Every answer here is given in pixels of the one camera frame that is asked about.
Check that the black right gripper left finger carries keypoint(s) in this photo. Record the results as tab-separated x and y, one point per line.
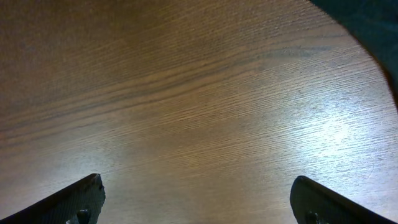
80	202

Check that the dark green-black garment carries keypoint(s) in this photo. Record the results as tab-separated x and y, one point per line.
374	24

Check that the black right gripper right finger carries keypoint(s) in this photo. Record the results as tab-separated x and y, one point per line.
312	202

